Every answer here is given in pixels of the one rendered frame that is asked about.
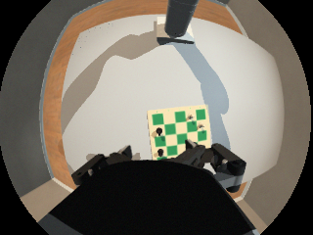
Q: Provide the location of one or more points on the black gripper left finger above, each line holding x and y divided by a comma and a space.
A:
100, 161

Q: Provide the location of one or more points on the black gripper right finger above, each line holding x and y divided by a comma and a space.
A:
229, 167

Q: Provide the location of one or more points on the green and cream chessboard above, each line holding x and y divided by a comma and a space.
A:
176, 128

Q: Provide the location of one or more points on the black rook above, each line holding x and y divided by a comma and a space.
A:
160, 152

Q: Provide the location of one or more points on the black knight chess piece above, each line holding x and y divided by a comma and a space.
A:
159, 131

